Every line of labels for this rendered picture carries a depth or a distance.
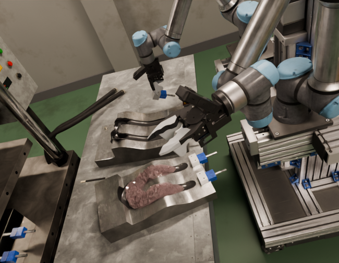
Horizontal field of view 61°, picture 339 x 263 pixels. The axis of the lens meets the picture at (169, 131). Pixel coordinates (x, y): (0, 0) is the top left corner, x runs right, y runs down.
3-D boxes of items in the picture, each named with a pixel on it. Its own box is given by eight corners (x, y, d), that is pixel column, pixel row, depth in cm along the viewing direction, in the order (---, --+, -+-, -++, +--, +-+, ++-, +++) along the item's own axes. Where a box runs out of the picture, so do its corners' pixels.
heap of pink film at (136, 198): (174, 163, 137) (169, 153, 132) (186, 193, 125) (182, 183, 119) (123, 184, 137) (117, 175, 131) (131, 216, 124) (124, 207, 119)
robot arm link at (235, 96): (243, 87, 69) (223, 75, 75) (228, 97, 68) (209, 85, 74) (250, 109, 74) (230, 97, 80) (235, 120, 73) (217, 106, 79)
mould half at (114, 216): (196, 156, 144) (192, 142, 136) (217, 198, 126) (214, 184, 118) (104, 195, 143) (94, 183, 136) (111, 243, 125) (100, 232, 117)
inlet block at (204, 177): (225, 168, 132) (223, 161, 128) (229, 177, 128) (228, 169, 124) (198, 179, 131) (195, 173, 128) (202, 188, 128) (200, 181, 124)
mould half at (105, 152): (187, 117, 165) (181, 99, 155) (189, 152, 147) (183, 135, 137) (106, 132, 174) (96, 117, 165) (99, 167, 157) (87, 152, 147)
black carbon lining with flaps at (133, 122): (174, 118, 157) (169, 105, 150) (174, 140, 146) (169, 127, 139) (114, 129, 164) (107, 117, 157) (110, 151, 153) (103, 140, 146)
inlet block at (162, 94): (172, 95, 172) (176, 89, 168) (173, 102, 170) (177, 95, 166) (151, 93, 168) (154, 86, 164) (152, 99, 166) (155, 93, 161)
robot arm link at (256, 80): (282, 88, 76) (281, 63, 70) (250, 112, 75) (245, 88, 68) (262, 76, 81) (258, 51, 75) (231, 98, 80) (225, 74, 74)
